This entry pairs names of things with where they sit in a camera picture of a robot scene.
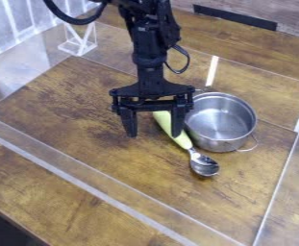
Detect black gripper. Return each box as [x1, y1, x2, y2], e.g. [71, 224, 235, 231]
[109, 63, 195, 137]

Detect small steel pot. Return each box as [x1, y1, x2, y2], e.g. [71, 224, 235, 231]
[184, 92, 258, 153]

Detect green handled metal spoon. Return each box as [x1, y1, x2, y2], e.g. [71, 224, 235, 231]
[152, 111, 219, 177]

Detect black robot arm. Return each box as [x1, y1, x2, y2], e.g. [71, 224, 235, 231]
[92, 0, 195, 137]

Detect black strip on table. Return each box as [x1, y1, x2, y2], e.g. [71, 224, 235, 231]
[192, 4, 278, 31]

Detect clear acrylic triangle bracket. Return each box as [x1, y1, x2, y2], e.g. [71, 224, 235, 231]
[57, 23, 97, 57]

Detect black cable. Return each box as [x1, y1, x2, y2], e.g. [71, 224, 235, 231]
[41, 0, 111, 26]

